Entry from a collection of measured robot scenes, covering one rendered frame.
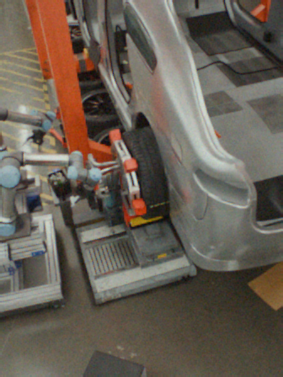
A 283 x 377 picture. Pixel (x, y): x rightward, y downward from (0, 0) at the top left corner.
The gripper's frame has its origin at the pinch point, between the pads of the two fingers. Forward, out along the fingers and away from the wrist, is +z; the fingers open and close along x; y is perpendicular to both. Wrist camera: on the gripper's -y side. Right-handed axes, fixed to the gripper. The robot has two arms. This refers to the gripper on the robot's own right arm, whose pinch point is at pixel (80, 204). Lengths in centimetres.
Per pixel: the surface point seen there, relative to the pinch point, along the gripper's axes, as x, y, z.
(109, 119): -131, 88, 77
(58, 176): -41, 52, 69
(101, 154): -64, 40, 34
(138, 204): -32.4, -20.7, -6.6
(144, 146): -50, 8, -27
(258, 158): -114, -42, -45
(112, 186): -24.5, -0.8, -6.0
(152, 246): -63, -42, 52
